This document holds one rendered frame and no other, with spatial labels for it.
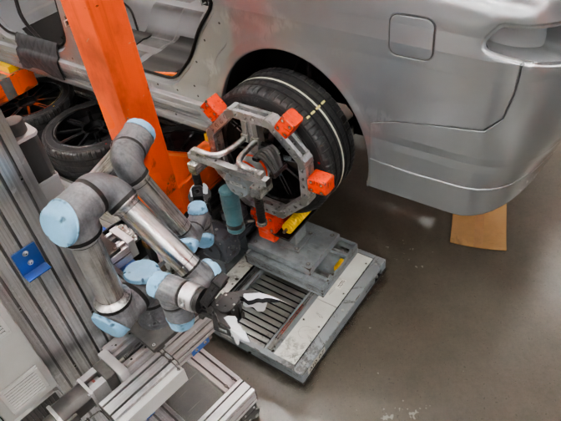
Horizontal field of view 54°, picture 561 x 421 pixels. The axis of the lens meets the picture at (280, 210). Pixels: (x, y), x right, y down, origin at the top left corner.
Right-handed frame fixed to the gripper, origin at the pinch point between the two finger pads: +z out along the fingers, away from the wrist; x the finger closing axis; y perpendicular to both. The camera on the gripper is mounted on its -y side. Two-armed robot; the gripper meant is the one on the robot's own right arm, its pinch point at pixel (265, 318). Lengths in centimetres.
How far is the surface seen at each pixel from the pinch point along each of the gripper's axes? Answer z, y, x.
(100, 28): -105, -40, -67
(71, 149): -205, 58, -118
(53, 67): -231, 19, -142
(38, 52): -244, 12, -145
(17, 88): -289, 47, -154
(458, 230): 16, 97, -190
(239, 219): -71, 54, -95
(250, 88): -66, -8, -106
